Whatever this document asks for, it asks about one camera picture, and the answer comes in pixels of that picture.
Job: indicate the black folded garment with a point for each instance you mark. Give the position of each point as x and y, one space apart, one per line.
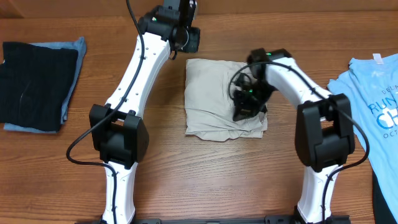
34 84

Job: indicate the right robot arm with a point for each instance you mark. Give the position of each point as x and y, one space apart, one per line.
324 135

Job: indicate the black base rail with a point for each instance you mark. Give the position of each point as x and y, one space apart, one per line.
214 221

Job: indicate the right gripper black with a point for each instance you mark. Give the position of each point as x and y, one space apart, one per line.
245 109

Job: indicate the beige khaki shorts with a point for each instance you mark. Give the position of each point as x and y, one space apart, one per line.
209 109

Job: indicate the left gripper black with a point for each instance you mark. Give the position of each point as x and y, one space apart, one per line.
193 45

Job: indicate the blue folded denim garment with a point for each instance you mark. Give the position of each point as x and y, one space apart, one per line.
74 62

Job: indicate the light blue t-shirt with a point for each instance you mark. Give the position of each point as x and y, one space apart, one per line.
371 86

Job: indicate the dark garment bottom right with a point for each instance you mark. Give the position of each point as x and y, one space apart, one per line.
382 213

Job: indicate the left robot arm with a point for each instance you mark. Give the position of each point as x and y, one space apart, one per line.
119 133

